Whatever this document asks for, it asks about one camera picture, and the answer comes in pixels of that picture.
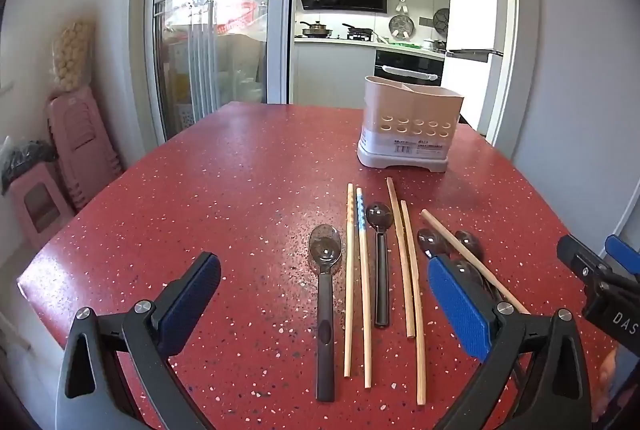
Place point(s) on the black frying pan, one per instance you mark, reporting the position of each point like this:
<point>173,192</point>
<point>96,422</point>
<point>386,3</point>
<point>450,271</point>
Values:
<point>359,31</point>

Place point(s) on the small pink plastic stool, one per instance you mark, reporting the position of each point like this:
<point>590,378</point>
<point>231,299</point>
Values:
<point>42,210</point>

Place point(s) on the cooking pot with lid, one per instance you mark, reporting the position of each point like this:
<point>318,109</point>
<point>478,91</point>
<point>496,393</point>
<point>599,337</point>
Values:
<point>316,29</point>

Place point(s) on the stack of pink plastic stools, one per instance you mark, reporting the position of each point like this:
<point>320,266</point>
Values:
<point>82,144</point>

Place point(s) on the person's right hand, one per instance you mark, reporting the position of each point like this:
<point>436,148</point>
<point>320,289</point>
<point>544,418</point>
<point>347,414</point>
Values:
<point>608,372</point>

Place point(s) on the plain bamboo chopstick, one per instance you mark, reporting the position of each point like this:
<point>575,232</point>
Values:
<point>450,235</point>
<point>349,260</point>
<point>414,290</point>

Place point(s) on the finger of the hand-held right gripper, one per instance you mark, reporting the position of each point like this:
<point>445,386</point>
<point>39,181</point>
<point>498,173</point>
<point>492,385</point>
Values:
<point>622,252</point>
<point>580,257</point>

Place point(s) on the round metal steamer rack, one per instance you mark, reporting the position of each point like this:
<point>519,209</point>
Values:
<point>401,27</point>

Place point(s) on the sliding glass door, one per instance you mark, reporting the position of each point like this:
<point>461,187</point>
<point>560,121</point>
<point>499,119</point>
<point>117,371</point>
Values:
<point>225,34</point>

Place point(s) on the white kitchen cabinet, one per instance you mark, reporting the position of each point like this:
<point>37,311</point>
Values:
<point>330,69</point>

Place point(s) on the blue patterned bamboo chopstick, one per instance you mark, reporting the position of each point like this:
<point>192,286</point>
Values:
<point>362,260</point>

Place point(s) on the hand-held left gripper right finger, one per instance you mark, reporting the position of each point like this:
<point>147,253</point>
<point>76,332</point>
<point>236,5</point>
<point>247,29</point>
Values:
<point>460,305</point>

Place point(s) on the white refrigerator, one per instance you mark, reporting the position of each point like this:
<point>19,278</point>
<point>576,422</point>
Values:
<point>472,9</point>

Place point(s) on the dark translucent plastic spoon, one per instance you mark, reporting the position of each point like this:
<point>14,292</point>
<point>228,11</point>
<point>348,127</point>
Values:
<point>472,242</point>
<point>326,250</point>
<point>378,216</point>
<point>431,241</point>
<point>467,270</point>

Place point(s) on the bag of pale balls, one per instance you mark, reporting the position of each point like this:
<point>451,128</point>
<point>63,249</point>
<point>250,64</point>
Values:
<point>72,54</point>

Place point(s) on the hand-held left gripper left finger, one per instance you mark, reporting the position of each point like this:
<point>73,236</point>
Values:
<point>192,295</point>

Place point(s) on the black bag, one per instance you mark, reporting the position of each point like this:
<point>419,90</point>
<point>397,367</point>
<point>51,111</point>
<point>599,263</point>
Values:
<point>27,159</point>

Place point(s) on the beige plastic utensil holder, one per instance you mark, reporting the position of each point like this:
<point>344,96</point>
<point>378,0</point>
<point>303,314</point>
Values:
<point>410,109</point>

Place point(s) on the dark round wall utensil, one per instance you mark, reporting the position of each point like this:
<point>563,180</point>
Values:
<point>441,20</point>

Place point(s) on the black built-in oven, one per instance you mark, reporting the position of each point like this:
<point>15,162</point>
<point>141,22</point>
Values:
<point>407,59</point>

